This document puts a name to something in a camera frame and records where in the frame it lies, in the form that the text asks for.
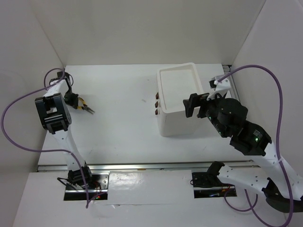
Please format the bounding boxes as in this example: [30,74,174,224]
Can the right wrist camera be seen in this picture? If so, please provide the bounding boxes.
[207,75,231,100]

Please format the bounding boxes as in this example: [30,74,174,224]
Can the white drawer cabinet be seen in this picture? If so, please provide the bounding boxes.
[156,63,204,137]

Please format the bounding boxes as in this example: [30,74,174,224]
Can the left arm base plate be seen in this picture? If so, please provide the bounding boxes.
[57,173,109,201]

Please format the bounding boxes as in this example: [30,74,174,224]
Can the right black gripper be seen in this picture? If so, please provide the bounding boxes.
[182,88,228,137]

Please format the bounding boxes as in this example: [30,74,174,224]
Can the aluminium side rail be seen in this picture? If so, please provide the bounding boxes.
[222,65,240,101]

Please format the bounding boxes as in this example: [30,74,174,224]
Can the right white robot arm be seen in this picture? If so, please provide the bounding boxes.
[183,93,303,213]

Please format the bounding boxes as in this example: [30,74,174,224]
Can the yellow handled pliers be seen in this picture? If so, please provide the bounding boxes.
[78,97,95,114]

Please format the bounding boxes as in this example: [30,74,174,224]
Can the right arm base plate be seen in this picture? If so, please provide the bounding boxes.
[190,172,237,199]

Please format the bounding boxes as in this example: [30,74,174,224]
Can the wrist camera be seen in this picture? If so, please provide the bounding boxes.
[207,75,231,100]
[57,71,70,80]

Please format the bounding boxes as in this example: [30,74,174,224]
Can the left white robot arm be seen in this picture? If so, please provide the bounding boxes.
[35,79,93,189]

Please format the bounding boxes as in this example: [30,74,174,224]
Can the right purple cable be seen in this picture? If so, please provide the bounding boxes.
[217,65,298,227]

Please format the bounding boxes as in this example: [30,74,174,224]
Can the white bottom drawer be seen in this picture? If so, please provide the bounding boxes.
[155,109,161,116]

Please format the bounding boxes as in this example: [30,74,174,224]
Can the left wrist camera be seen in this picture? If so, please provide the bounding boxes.
[57,71,70,80]

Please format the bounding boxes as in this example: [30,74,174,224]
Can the aluminium front rail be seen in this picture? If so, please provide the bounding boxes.
[37,160,259,172]

